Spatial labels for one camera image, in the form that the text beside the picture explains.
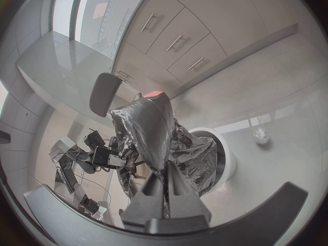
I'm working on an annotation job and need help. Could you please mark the grey chair with white legs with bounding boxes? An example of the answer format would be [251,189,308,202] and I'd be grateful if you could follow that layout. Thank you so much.
[89,72,142,118]

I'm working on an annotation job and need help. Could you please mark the black plastic bag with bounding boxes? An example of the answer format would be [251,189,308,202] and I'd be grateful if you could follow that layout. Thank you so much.
[110,91,218,218]

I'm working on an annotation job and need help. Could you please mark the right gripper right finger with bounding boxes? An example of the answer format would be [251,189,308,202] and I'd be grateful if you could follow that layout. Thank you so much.
[167,160,212,227]

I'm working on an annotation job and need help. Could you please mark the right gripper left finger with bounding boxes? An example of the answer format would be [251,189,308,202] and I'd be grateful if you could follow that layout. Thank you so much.
[122,173,166,230]

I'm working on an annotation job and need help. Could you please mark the white trash bin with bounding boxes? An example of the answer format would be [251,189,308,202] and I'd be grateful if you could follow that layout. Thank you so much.
[187,128,237,197]

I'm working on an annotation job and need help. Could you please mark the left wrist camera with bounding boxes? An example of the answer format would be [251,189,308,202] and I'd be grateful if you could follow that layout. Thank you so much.
[86,130,105,147]

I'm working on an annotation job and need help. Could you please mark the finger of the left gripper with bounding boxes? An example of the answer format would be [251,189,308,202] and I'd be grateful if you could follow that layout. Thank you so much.
[108,154,126,168]

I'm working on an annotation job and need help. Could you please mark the beige cabinet with drawers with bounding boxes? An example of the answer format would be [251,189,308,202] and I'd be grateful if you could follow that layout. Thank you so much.
[17,0,300,104]

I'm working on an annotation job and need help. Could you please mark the window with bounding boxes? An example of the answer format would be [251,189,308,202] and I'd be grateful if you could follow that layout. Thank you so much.
[41,0,154,59]

